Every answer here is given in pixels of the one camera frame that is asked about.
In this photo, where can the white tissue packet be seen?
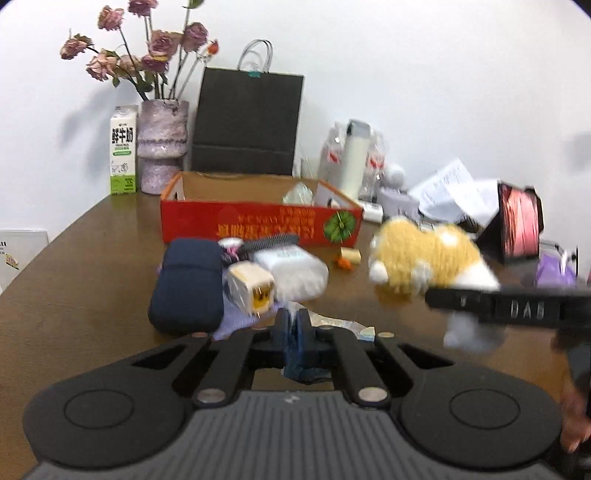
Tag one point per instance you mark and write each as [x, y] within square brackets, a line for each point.
[295, 272]

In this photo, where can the dried pink roses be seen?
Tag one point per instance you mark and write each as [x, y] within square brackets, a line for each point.
[152, 50]

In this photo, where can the pink filament spool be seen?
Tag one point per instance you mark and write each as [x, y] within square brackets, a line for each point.
[519, 221]

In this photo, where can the lavender tin box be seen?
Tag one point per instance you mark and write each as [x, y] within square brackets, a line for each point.
[397, 202]

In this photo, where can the purple knit pouch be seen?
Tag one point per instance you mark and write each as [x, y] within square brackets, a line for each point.
[235, 323]

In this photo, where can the person's right hand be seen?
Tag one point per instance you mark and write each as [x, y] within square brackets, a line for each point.
[572, 415]

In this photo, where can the purple cloth bundle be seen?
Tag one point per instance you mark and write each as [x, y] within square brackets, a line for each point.
[554, 272]

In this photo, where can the white green milk carton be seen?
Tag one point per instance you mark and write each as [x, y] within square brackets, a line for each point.
[123, 152]

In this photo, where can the small pink white trinket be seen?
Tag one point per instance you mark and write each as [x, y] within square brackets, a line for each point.
[230, 247]

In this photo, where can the orange carrot charm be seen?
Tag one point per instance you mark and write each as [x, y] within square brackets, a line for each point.
[344, 264]

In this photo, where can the red cardboard box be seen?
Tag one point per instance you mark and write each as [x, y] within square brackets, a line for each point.
[258, 221]

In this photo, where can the white power bank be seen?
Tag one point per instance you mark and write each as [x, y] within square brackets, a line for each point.
[371, 213]

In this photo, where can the yellow white plush toy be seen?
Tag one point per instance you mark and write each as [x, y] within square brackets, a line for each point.
[415, 258]

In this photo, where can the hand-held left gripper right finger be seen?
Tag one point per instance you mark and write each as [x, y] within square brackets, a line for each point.
[304, 333]

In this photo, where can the purple mottled vase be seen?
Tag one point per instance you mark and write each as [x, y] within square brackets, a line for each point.
[161, 147]

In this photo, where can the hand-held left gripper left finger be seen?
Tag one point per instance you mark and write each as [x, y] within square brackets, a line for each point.
[287, 333]

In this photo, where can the white printed papers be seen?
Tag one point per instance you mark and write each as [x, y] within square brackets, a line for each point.
[450, 189]

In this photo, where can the clear glass cup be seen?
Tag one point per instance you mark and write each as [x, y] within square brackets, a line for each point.
[308, 168]

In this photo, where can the wooden desktop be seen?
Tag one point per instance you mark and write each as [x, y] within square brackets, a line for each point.
[92, 277]

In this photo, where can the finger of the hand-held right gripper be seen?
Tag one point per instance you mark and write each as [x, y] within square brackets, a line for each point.
[457, 300]

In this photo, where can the yellow white cube toy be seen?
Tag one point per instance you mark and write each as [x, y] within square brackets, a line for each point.
[251, 286]

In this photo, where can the black comb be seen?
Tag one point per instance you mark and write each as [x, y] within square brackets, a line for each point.
[270, 241]

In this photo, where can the clear plastic water bottle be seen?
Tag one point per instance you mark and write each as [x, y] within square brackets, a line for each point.
[375, 161]
[332, 157]

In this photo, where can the navy zip case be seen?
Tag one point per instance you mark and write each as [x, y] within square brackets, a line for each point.
[189, 286]

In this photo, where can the white thermos bottle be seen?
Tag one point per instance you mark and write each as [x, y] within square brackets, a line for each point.
[355, 157]

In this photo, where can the small yellow block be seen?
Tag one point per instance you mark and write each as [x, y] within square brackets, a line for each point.
[350, 254]

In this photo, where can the clear plastic wrapper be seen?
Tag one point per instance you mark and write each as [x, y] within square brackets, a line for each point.
[341, 327]

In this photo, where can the white flat box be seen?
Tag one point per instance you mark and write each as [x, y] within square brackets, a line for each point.
[21, 258]

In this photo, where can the black paper bag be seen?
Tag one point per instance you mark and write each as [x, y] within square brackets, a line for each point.
[249, 120]

